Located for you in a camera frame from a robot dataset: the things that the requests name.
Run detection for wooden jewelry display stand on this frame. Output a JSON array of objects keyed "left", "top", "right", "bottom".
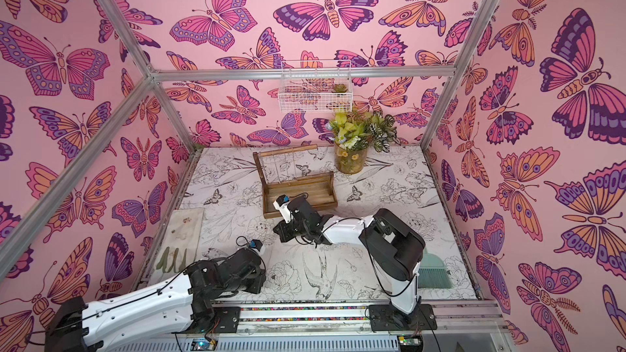
[{"left": 253, "top": 144, "right": 338, "bottom": 219}]

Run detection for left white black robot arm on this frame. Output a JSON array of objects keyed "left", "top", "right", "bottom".
[{"left": 44, "top": 241, "right": 266, "bottom": 351}]

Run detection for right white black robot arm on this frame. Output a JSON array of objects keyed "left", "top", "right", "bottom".
[{"left": 273, "top": 195, "right": 425, "bottom": 332}]

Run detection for glass vase with plants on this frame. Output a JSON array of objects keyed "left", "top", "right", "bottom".
[{"left": 325, "top": 110, "right": 400, "bottom": 174}]

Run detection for green brush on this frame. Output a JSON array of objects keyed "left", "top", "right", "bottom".
[{"left": 418, "top": 249, "right": 453, "bottom": 289}]

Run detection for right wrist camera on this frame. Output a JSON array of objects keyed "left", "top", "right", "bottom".
[{"left": 273, "top": 195, "right": 293, "bottom": 223}]

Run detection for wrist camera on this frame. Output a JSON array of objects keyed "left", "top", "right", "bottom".
[
  {"left": 273, "top": 195, "right": 293, "bottom": 223},
  {"left": 248, "top": 239, "right": 265, "bottom": 256}
]

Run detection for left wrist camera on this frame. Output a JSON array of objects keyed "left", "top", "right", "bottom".
[{"left": 248, "top": 239, "right": 265, "bottom": 256}]

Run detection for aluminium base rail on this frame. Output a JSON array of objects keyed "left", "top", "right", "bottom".
[{"left": 99, "top": 300, "right": 510, "bottom": 352}]

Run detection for white wire wall basket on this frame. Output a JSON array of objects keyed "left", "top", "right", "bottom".
[{"left": 276, "top": 59, "right": 354, "bottom": 113}]

